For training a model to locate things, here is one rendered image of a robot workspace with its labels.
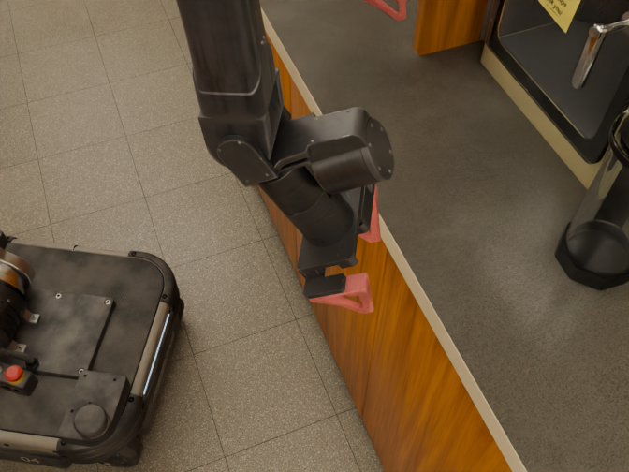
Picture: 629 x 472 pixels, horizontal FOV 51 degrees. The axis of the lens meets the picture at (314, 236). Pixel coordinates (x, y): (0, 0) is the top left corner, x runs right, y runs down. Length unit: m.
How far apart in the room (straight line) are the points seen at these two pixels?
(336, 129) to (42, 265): 1.38
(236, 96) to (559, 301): 0.54
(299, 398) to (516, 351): 1.04
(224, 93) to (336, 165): 0.12
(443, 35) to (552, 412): 0.66
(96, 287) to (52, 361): 0.22
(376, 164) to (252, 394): 1.31
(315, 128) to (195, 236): 1.55
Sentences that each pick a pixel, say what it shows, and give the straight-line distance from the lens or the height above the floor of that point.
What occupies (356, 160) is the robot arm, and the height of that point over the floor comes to 1.25.
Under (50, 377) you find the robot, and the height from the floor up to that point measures 0.24.
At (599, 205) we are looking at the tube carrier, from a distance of 0.84.
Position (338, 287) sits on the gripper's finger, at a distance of 0.66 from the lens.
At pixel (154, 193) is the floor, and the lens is 2.25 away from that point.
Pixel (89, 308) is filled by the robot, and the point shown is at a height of 0.26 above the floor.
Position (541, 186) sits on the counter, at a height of 0.94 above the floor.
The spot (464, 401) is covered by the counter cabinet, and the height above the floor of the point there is 0.80.
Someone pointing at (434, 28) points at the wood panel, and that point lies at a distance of 1.17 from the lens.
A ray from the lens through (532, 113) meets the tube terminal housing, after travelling 1.10.
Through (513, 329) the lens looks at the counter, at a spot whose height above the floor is 0.94.
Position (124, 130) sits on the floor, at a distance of 2.48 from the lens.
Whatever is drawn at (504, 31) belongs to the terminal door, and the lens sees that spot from 1.10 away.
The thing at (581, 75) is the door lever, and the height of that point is 1.14.
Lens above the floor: 1.67
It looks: 54 degrees down
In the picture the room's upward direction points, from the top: straight up
